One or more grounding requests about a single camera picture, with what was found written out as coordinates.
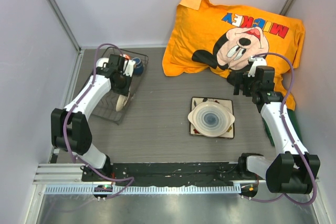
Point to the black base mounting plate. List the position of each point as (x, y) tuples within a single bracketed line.
[(181, 174)]

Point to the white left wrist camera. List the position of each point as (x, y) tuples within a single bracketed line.
[(128, 67)]

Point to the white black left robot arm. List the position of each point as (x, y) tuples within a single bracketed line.
[(70, 130)]

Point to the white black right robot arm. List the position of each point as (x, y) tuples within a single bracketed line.
[(294, 170)]

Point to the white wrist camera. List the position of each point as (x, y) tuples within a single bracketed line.
[(128, 67), (256, 62)]

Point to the large white oval dish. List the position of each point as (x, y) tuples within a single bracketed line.
[(211, 119)]

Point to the small cream plate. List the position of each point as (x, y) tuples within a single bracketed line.
[(121, 102)]

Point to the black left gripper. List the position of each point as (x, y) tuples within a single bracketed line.
[(125, 91)]

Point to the aluminium frame rail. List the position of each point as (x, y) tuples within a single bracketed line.
[(67, 173)]

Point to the blue mug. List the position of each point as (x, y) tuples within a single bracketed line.
[(138, 67)]

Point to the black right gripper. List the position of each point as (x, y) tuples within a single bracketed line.
[(242, 78)]

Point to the black wire dish rack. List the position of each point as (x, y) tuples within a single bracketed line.
[(106, 106)]

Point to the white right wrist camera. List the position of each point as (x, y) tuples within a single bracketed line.
[(256, 62)]

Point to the white slotted cable duct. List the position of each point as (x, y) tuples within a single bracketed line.
[(136, 190)]

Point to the orange mug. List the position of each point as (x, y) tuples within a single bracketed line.
[(126, 56)]

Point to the white ribbed bowl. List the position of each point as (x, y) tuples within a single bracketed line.
[(101, 61)]

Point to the orange Mickey pillow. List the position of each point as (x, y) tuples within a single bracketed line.
[(223, 39)]

